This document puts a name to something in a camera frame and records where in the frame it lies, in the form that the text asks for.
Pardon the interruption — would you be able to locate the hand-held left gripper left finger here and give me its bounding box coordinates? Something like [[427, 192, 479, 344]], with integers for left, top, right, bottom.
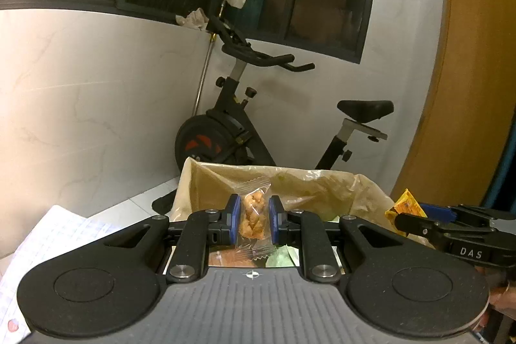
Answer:
[[103, 194, 243, 284]]

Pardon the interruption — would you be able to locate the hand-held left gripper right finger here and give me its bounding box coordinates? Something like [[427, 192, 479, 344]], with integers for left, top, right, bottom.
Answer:
[[268, 194, 406, 284]]

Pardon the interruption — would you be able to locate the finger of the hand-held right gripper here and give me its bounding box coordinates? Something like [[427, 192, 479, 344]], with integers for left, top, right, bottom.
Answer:
[[419, 202, 516, 232], [394, 214, 494, 239]]

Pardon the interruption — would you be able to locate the yellow snack packet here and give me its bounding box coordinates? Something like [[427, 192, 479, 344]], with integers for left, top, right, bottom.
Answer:
[[384, 188, 428, 237]]

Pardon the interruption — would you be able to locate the clear candy packet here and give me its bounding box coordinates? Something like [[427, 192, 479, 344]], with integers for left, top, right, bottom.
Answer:
[[231, 176, 272, 262]]

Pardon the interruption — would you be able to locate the cardboard box with plastic liner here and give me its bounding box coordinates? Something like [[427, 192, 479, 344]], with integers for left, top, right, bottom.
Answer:
[[166, 158, 437, 270]]

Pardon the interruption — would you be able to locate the person's right hand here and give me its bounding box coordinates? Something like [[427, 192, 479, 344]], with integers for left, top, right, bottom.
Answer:
[[476, 281, 516, 333]]

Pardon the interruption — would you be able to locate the black exercise bike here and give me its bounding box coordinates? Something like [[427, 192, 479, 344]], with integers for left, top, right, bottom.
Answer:
[[152, 15, 395, 214]]

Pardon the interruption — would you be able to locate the metal pole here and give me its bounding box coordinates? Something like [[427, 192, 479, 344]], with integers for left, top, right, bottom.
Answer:
[[189, 4, 225, 116]]

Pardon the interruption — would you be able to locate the wooden panel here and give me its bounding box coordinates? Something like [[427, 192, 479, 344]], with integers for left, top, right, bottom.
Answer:
[[388, 0, 516, 208]]

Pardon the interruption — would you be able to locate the checked tablecloth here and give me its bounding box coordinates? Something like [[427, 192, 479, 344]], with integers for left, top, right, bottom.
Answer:
[[0, 205, 180, 344]]

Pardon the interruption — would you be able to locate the crumpled white cloth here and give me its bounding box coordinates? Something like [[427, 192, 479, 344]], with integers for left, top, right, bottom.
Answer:
[[175, 7, 211, 32]]

